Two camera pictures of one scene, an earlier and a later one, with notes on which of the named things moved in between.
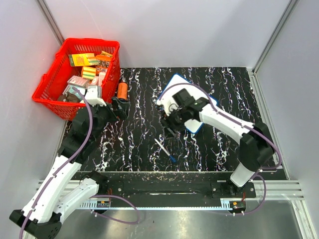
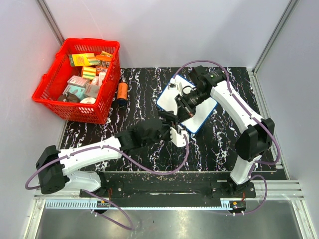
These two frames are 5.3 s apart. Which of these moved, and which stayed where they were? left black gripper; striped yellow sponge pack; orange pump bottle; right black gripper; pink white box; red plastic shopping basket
Moved: left black gripper; right black gripper
Stayed: red plastic shopping basket; orange pump bottle; pink white box; striped yellow sponge pack
